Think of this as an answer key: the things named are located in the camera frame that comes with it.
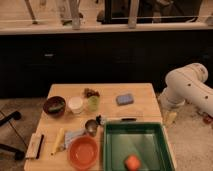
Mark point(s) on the white paper cup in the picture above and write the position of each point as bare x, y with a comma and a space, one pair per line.
75, 104

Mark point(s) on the black marker pen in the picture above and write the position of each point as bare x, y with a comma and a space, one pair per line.
128, 119

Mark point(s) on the small metal cup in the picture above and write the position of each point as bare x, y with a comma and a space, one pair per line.
91, 127

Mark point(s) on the orange block in bin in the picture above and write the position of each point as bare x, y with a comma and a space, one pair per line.
132, 163

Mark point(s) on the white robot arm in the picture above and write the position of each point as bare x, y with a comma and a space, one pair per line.
188, 84

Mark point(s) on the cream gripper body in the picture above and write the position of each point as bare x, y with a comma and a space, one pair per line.
169, 117

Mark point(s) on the orange plastic bowl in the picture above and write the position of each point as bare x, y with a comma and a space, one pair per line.
82, 153

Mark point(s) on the green plastic bin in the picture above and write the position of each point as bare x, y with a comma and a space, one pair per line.
146, 140

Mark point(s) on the black chair base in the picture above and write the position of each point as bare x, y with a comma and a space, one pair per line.
9, 143

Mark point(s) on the dark brown bowl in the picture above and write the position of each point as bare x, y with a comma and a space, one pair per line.
54, 106

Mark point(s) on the brown grape cluster toy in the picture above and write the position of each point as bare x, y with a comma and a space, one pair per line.
90, 92

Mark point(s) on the small black white toy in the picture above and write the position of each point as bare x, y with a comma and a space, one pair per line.
101, 120

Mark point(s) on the green plastic cup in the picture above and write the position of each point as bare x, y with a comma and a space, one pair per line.
93, 103

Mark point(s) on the blue sponge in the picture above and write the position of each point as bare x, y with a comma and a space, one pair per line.
125, 99

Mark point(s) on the yellow banana toy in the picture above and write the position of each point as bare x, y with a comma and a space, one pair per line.
58, 143

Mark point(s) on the blue grey cloth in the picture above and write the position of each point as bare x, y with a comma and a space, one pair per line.
70, 135

